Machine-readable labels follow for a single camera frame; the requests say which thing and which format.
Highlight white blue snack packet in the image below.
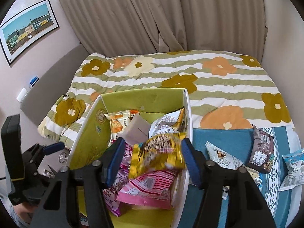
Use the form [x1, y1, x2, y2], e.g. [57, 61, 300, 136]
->
[205, 141, 244, 171]

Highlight light blue snack packet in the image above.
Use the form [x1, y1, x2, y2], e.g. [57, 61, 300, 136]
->
[278, 148, 304, 192]

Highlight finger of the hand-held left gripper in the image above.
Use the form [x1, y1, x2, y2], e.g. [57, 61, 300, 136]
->
[43, 142, 65, 155]
[44, 164, 57, 177]

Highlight green cardboard box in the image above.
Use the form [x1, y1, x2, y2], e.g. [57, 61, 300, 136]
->
[68, 88, 194, 228]

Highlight orange white chip packet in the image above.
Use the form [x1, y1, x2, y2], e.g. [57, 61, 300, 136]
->
[104, 109, 140, 140]

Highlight framed wall poster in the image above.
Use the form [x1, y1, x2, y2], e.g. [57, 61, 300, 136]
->
[0, 0, 59, 66]

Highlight blue white small device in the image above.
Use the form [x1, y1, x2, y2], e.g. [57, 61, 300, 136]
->
[28, 76, 40, 88]

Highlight pink striped snack packet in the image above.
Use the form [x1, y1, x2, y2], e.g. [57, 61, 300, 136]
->
[116, 169, 178, 209]

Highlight flowered striped blanket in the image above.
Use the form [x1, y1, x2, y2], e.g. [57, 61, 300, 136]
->
[38, 50, 295, 152]

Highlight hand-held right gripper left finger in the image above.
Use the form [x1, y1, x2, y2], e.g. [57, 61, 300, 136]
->
[30, 138, 126, 228]

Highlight person's left forearm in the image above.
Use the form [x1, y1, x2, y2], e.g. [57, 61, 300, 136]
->
[5, 195, 34, 228]

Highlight blue patterned tablecloth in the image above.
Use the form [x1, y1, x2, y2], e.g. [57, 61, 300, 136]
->
[173, 125, 304, 228]

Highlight white wall socket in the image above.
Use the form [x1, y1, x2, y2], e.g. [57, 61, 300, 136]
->
[16, 87, 28, 102]

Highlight dark snack packet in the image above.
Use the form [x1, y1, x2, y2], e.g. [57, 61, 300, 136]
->
[246, 125, 275, 173]

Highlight beige snack packet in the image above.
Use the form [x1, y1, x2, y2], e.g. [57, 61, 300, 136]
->
[245, 166, 263, 190]

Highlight grey bed headboard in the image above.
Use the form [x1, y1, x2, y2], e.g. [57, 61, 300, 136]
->
[20, 44, 95, 119]

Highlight yellow snack packet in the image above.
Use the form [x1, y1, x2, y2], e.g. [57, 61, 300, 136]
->
[128, 133, 187, 180]

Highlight white printed snack packet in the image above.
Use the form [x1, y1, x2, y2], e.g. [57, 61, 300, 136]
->
[148, 108, 186, 138]

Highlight purple snack packet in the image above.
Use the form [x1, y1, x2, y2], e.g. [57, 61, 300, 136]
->
[102, 188, 123, 217]

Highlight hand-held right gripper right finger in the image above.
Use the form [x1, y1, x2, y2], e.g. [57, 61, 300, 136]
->
[180, 138, 277, 228]

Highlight pink white snack packet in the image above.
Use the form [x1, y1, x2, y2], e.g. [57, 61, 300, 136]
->
[108, 142, 135, 190]

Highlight beige curtain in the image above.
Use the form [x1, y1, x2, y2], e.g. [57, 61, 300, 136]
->
[53, 0, 268, 55]

